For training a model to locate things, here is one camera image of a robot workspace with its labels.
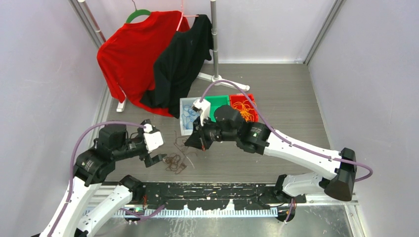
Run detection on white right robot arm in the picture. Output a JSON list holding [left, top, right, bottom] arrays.
[[184, 105, 357, 203]]

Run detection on pink clothes hanger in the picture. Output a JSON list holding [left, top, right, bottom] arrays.
[[176, 0, 199, 31]]

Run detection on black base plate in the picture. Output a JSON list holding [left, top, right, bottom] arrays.
[[129, 182, 291, 211]]

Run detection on brown cable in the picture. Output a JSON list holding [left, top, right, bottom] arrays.
[[163, 130, 197, 175]]

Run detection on white clothes rack stand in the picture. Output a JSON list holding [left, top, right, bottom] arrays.
[[116, 0, 251, 113]]

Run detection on green plastic bin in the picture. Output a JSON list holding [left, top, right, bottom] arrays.
[[205, 95, 230, 121]]

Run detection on red plastic bin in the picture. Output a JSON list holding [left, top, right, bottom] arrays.
[[229, 94, 258, 122]]

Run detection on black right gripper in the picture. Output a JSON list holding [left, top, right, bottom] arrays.
[[185, 114, 238, 151]]

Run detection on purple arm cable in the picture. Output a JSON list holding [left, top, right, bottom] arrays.
[[200, 79, 374, 183], [45, 121, 146, 237]]

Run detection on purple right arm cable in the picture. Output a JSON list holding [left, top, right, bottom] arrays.
[[200, 79, 374, 183]]

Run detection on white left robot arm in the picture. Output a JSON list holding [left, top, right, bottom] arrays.
[[38, 119, 165, 237]]

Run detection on red shirt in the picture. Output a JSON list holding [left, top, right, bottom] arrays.
[[97, 10, 190, 117]]

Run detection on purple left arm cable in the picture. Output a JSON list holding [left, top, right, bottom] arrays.
[[45, 121, 146, 237]]

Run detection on white plastic bin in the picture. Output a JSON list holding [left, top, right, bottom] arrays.
[[179, 97, 200, 136]]

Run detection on black shirt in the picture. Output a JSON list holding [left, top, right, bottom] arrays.
[[140, 14, 213, 118]]

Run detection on green clothes hanger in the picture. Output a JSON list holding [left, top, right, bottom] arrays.
[[126, 0, 151, 24]]

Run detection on blue cables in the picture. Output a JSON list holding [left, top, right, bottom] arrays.
[[181, 102, 201, 130]]

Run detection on yellow cables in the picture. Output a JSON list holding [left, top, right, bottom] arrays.
[[231, 99, 256, 122]]

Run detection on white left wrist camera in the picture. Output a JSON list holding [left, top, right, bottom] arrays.
[[143, 126, 164, 153]]

